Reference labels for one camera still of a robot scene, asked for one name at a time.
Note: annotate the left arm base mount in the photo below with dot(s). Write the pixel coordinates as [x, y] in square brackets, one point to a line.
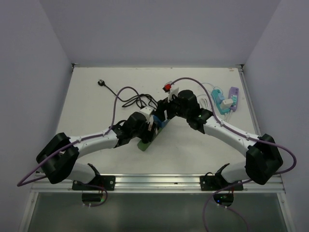
[87, 177]

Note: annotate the purple power strip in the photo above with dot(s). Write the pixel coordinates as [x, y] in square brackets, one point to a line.
[234, 91]

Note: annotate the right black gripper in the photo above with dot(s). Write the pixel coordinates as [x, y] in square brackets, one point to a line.
[162, 105]

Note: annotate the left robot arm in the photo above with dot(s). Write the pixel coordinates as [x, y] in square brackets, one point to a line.
[58, 160]

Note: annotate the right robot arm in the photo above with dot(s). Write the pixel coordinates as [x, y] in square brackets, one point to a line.
[262, 158]

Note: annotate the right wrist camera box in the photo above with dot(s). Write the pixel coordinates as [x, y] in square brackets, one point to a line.
[171, 90]

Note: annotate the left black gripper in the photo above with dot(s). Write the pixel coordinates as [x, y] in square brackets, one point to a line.
[147, 135]

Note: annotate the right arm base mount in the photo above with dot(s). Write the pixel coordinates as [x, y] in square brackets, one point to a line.
[213, 182]

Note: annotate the aluminium front rail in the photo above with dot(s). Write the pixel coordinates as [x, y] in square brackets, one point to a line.
[158, 183]

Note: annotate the white charger on teal strip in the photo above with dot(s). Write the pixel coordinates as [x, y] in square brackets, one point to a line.
[226, 104]

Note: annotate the pink cube adapter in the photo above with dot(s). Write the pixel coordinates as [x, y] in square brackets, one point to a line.
[151, 126]

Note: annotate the teal power strip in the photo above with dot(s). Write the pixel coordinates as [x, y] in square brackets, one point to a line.
[218, 99]

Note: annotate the green power strip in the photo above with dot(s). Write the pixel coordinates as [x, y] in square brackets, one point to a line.
[143, 146]

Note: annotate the blue cube adapter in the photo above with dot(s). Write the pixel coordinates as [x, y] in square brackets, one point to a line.
[161, 124]

